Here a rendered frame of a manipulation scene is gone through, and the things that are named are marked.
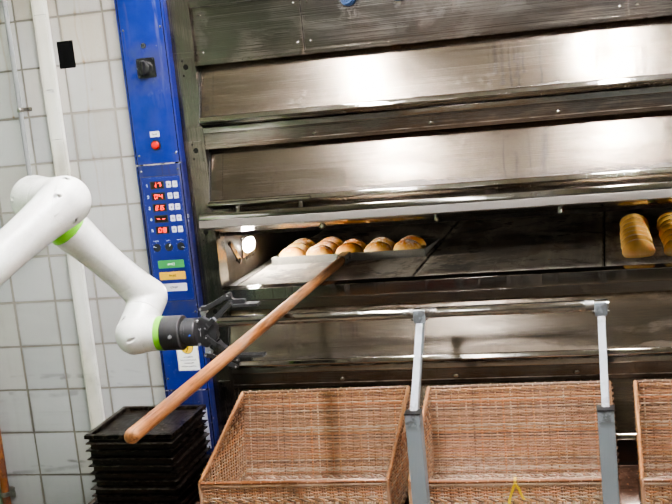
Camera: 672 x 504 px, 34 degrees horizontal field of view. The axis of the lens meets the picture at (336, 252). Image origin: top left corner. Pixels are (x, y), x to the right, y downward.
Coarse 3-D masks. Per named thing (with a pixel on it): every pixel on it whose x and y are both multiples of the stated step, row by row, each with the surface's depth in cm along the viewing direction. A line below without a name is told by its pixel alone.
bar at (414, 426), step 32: (224, 320) 309; (256, 320) 307; (288, 320) 304; (320, 320) 302; (352, 320) 300; (416, 320) 295; (416, 352) 290; (416, 384) 284; (608, 384) 271; (416, 416) 277; (608, 416) 265; (416, 448) 278; (608, 448) 267; (416, 480) 280; (608, 480) 268
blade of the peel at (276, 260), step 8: (424, 240) 402; (432, 240) 400; (424, 248) 371; (288, 256) 383; (296, 256) 382; (304, 256) 381; (312, 256) 380; (320, 256) 380; (328, 256) 379; (352, 256) 377; (360, 256) 376; (368, 256) 376; (376, 256) 375; (384, 256) 374; (392, 256) 374; (400, 256) 373; (408, 256) 372; (416, 256) 372; (424, 256) 371; (272, 264) 385; (280, 264) 384
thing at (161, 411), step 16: (320, 272) 344; (304, 288) 323; (288, 304) 305; (272, 320) 289; (256, 336) 276; (224, 352) 257; (240, 352) 264; (208, 368) 245; (192, 384) 235; (176, 400) 225; (144, 416) 214; (160, 416) 217; (128, 432) 206; (144, 432) 209
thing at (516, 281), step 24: (648, 264) 320; (240, 288) 347; (264, 288) 345; (288, 288) 343; (336, 288) 339; (360, 288) 337; (384, 288) 335; (408, 288) 333; (432, 288) 332; (456, 288) 330; (480, 288) 328
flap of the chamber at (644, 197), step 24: (624, 192) 299; (648, 192) 297; (288, 216) 323; (312, 216) 321; (336, 216) 319; (360, 216) 318; (384, 216) 316; (408, 216) 319; (432, 216) 323; (456, 216) 327
